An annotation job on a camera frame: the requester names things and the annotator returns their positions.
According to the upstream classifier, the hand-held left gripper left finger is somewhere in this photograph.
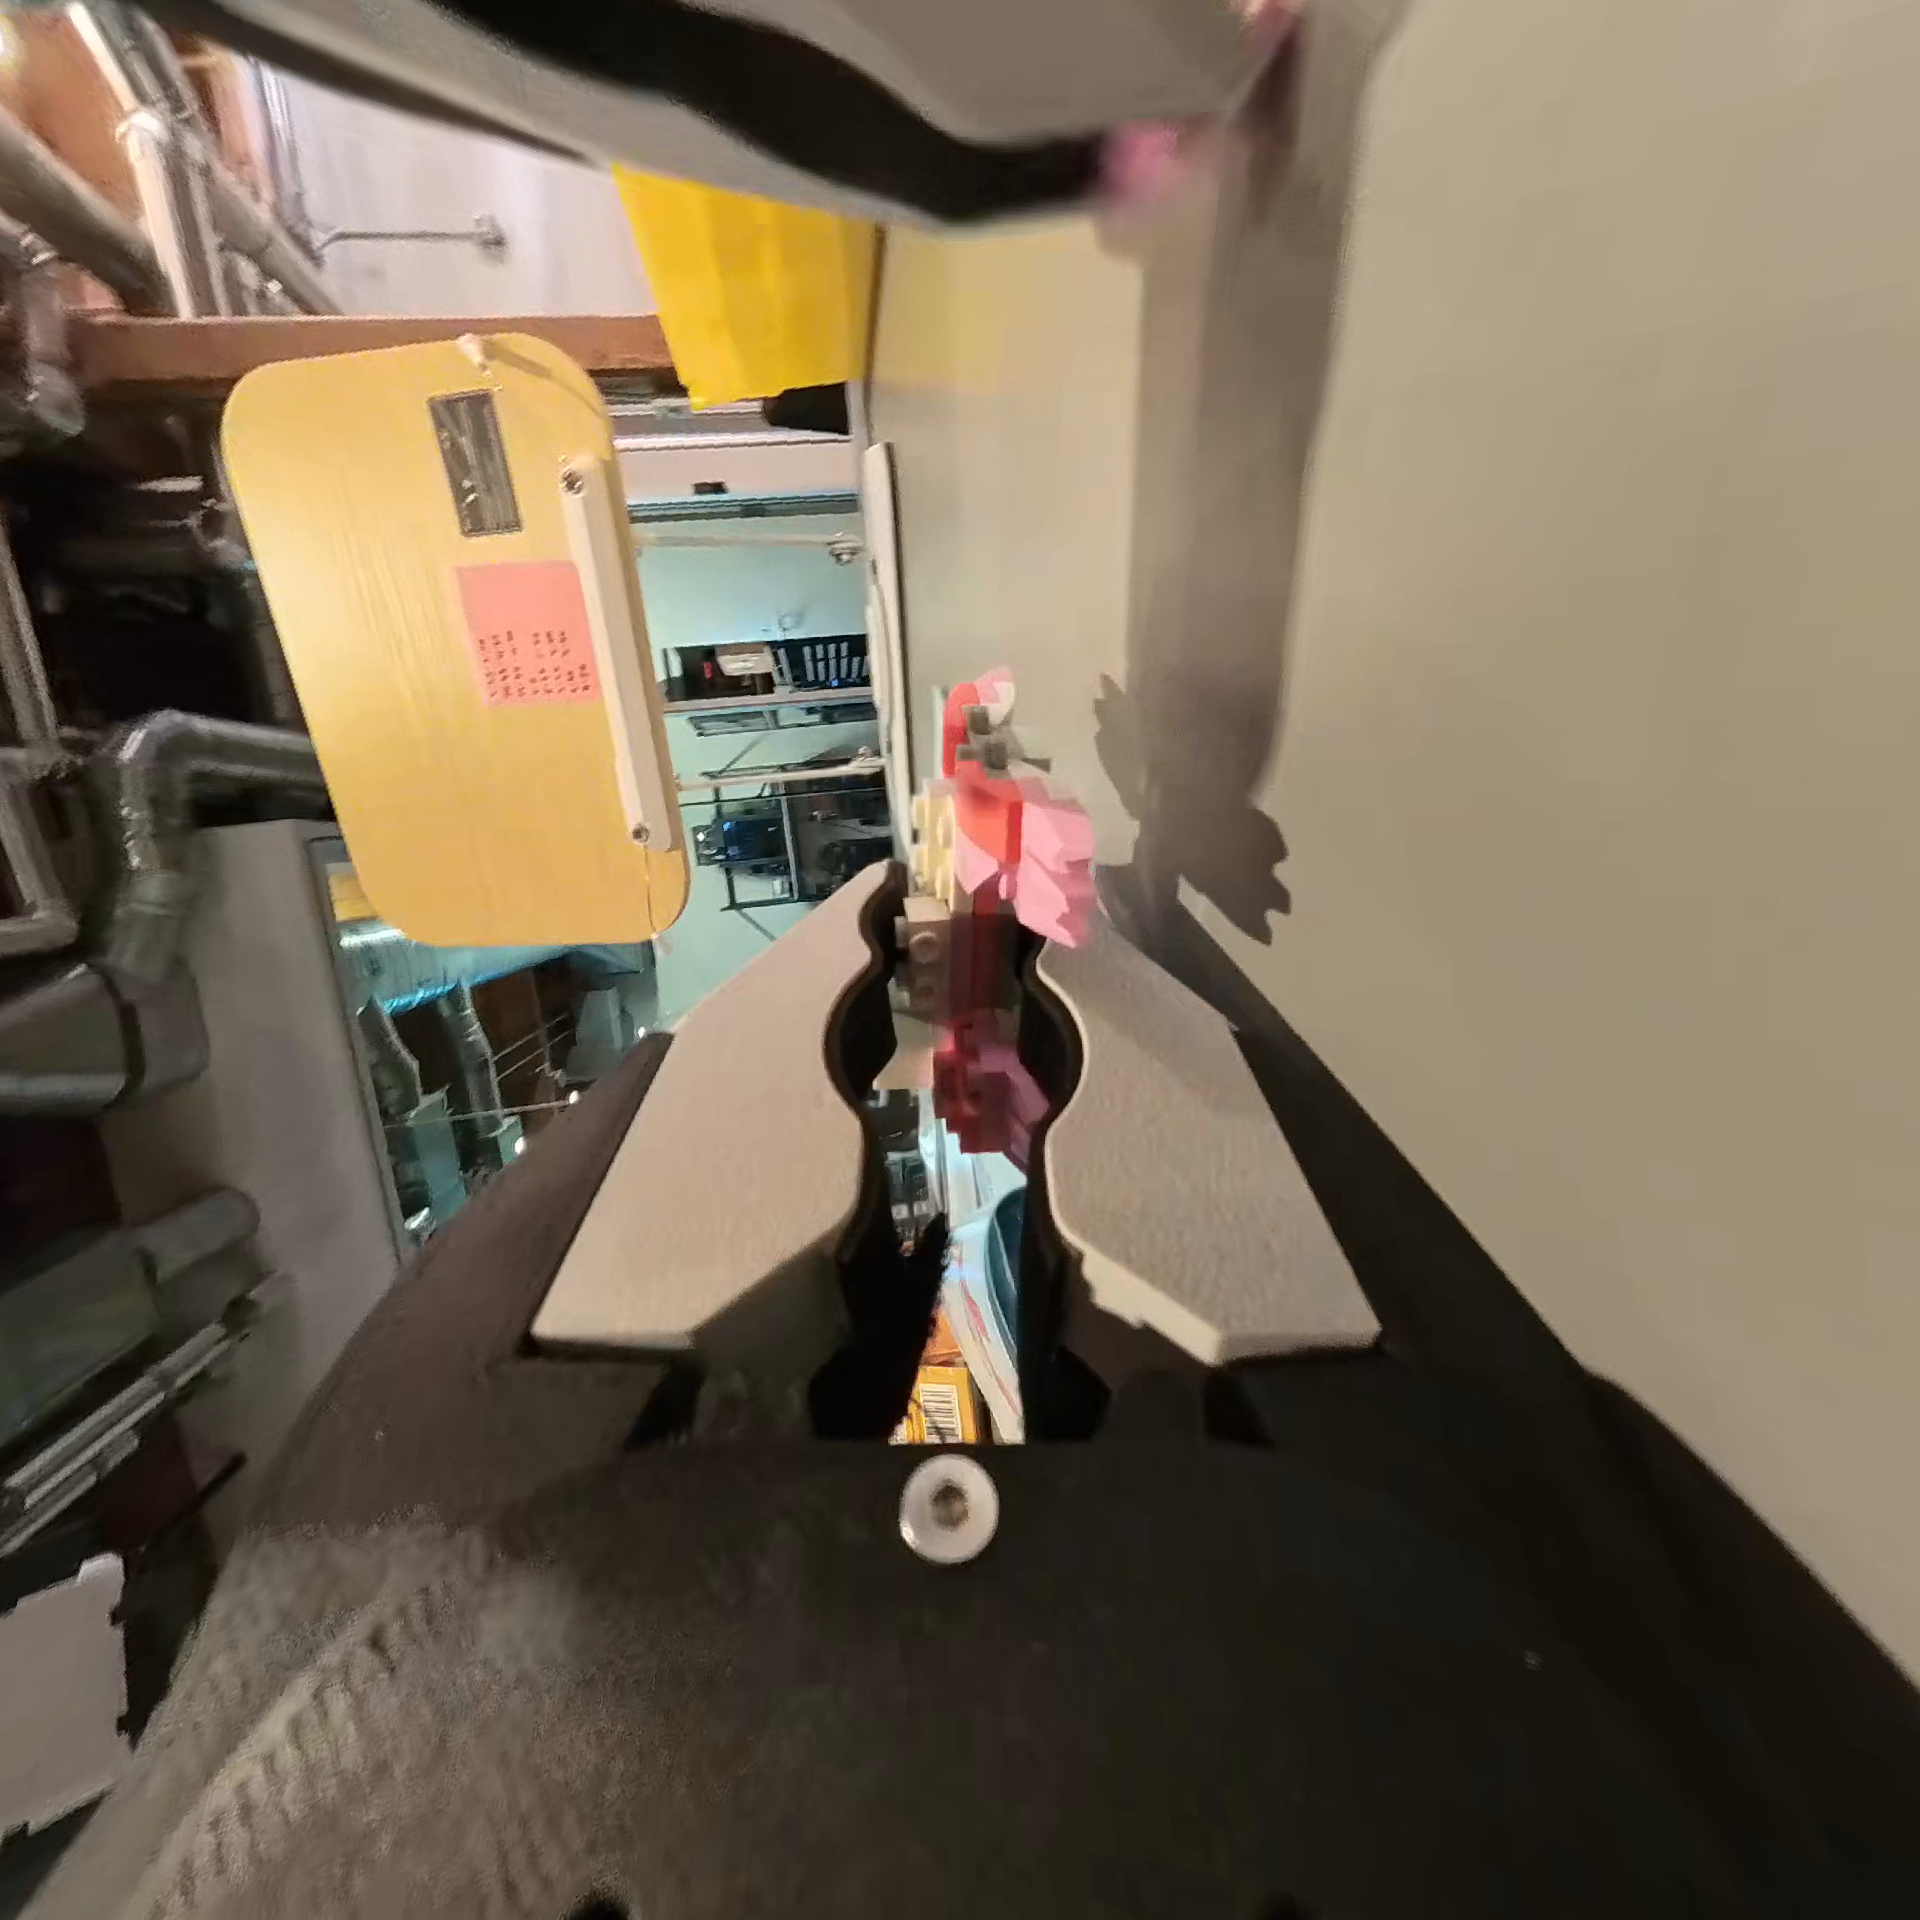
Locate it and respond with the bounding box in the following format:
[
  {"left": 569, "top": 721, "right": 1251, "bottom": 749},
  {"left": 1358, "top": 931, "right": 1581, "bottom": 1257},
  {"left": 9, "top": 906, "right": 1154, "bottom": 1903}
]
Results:
[{"left": 529, "top": 859, "right": 951, "bottom": 1433}]

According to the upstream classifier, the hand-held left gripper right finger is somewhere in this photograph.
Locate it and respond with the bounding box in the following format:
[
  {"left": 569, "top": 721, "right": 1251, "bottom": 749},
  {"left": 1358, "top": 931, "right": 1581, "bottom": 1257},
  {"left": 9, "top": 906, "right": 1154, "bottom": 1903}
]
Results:
[{"left": 1019, "top": 922, "right": 1386, "bottom": 1441}]

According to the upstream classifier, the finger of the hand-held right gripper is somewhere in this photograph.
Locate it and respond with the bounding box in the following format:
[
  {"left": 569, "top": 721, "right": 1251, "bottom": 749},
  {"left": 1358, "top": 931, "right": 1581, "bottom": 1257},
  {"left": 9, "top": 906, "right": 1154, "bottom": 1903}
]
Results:
[{"left": 210, "top": 0, "right": 1256, "bottom": 226}]

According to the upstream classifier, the pink toy brick bird model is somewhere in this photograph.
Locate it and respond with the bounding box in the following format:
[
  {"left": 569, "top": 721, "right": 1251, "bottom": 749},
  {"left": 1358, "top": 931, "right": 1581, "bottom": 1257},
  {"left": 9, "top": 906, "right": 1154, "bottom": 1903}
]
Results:
[{"left": 891, "top": 667, "right": 1104, "bottom": 1173}]

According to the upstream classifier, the grey desk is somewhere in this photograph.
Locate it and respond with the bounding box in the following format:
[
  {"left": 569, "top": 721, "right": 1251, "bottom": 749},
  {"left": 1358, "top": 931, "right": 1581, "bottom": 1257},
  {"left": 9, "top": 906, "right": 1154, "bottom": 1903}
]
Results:
[{"left": 862, "top": 0, "right": 1920, "bottom": 1697}]

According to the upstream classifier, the yellow bin with plastic bags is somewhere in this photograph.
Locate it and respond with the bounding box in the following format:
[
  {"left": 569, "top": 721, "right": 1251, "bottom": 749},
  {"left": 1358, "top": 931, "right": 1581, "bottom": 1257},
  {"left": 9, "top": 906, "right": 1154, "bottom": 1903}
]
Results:
[{"left": 614, "top": 162, "right": 887, "bottom": 410}]

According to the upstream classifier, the wooden book stand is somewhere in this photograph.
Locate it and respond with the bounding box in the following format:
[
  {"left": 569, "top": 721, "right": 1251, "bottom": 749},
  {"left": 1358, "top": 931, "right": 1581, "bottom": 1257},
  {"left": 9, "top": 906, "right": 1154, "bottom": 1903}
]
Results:
[{"left": 223, "top": 335, "right": 921, "bottom": 951}]

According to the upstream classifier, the pink sticky note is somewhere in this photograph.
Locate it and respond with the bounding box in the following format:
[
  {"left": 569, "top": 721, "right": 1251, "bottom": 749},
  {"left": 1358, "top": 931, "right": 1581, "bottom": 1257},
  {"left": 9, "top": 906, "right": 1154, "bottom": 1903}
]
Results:
[{"left": 458, "top": 563, "right": 602, "bottom": 711}]

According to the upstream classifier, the person's grey hoodie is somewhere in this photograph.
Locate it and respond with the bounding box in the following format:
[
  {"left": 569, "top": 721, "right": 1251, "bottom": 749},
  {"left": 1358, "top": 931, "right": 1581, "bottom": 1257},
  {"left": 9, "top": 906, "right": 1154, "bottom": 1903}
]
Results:
[{"left": 23, "top": 1515, "right": 634, "bottom": 1920}]

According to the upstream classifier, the silver ventilation duct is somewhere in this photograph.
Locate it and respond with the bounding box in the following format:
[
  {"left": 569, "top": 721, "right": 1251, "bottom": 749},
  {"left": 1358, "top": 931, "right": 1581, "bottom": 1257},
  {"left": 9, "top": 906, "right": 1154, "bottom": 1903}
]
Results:
[{"left": 89, "top": 711, "right": 331, "bottom": 976}]

